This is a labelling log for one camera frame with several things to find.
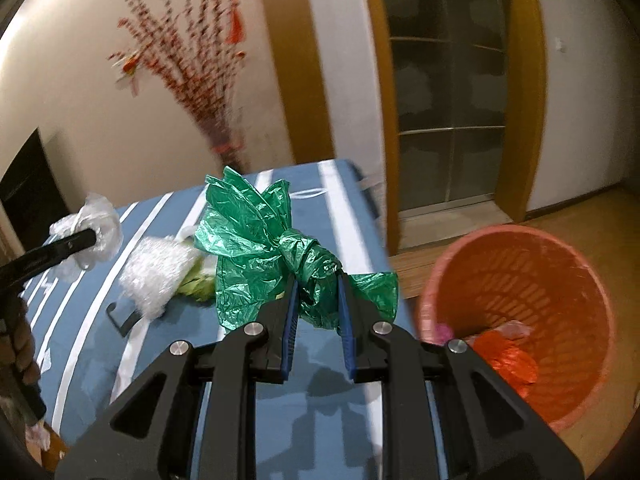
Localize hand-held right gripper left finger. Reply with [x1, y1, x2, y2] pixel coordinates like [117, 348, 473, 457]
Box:
[54, 274, 301, 480]

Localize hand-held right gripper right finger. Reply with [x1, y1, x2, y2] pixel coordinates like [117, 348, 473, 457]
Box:
[336, 271, 585, 480]

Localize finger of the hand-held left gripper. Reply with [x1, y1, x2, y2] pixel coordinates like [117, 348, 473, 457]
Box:
[0, 228, 98, 286]

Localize crinkled clear plastic bag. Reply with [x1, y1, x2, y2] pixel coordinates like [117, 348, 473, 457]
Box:
[49, 192, 123, 281]

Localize green plastic bag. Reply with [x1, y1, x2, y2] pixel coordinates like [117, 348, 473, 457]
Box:
[194, 166, 398, 332]

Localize small red plastic bag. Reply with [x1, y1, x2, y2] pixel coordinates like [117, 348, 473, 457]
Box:
[472, 330, 540, 398]

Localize long white translucent plastic bag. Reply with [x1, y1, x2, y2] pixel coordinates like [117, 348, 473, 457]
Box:
[495, 320, 533, 341]

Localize red plastic trash bin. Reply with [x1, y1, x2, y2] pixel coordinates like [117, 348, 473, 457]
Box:
[417, 225, 617, 433]

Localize person's left hand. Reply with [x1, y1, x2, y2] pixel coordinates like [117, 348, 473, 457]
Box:
[0, 305, 42, 413]

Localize blue white striped tablecloth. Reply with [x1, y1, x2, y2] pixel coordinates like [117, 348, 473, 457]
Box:
[22, 158, 416, 480]

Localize yellow green wrapper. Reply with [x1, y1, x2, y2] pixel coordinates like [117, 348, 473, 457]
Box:
[175, 270, 218, 303]

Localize white bubble wrap sheet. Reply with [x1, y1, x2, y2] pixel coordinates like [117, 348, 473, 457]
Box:
[119, 234, 206, 320]

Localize white plastic bag on floor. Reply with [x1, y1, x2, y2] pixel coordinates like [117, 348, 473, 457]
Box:
[25, 420, 56, 453]

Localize glass vase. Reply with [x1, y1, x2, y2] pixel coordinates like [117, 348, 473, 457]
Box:
[207, 125, 251, 173]

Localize red berry branches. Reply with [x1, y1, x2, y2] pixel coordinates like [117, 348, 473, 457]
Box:
[107, 0, 248, 146]

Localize glass sliding door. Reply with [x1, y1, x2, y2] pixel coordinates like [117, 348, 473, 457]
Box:
[375, 0, 513, 213]

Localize red hanging ornament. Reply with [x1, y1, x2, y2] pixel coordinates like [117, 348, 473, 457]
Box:
[205, 0, 251, 46]

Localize wooden wall trim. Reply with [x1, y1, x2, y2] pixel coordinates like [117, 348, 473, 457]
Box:
[255, 0, 336, 166]

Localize wooden door frame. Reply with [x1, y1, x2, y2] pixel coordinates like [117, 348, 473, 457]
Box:
[360, 0, 548, 256]

